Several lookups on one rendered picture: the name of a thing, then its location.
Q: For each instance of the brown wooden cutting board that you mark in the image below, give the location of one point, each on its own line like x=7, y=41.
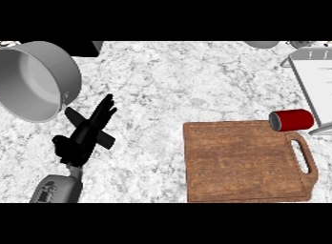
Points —
x=241, y=162

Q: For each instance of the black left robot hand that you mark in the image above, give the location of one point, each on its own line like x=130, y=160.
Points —
x=81, y=138

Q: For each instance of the red can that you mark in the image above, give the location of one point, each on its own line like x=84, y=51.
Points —
x=295, y=120

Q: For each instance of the small grey cup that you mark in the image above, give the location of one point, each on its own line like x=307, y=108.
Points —
x=301, y=44

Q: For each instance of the dark grey appliance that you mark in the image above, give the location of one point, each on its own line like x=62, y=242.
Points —
x=85, y=48

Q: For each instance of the grey bowl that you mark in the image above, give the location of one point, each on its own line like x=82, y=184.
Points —
x=261, y=44

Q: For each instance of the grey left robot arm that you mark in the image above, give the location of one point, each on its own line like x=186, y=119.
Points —
x=56, y=190

